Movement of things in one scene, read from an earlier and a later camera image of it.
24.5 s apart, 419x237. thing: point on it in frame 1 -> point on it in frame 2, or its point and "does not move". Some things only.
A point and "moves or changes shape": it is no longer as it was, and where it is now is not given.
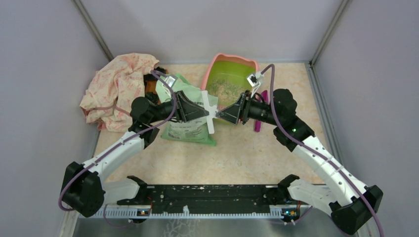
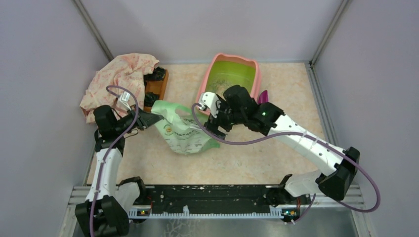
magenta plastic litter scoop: (257, 123) does not move
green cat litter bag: (196, 131) moves or changes shape
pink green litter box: (226, 77) does not move
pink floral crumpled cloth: (116, 86) does not move
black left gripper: (188, 110) -> (145, 119)
